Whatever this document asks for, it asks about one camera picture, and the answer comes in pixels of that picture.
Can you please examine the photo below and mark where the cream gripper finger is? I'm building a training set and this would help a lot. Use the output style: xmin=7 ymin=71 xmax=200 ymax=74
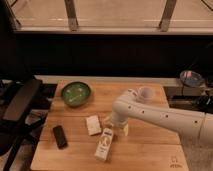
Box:
xmin=102 ymin=116 xmax=112 ymax=128
xmin=123 ymin=125 xmax=129 ymax=136

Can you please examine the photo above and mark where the white bottle with label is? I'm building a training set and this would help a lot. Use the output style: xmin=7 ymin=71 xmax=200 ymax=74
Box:
xmin=94 ymin=128 xmax=114 ymax=161

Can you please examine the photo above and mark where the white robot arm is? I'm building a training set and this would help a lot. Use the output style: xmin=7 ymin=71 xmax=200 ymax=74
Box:
xmin=104 ymin=89 xmax=213 ymax=145

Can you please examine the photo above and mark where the white sponge block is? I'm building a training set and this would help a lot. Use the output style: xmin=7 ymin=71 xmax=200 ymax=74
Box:
xmin=86 ymin=115 xmax=101 ymax=136

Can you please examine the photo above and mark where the wooden cutting board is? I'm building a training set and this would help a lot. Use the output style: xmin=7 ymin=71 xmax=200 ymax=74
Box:
xmin=31 ymin=81 xmax=188 ymax=171

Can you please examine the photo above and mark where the green bowl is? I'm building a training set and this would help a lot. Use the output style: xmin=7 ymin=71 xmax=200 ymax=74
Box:
xmin=61 ymin=81 xmax=91 ymax=107

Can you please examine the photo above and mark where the black rectangular device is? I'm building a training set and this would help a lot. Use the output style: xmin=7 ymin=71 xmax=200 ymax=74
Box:
xmin=53 ymin=125 xmax=67 ymax=149

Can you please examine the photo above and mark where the metal pot with blue inside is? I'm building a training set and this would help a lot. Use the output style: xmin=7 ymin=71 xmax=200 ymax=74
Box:
xmin=180 ymin=70 xmax=204 ymax=87

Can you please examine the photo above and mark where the black office chair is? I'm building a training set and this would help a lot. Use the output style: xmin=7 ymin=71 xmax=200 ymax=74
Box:
xmin=0 ymin=79 xmax=50 ymax=171

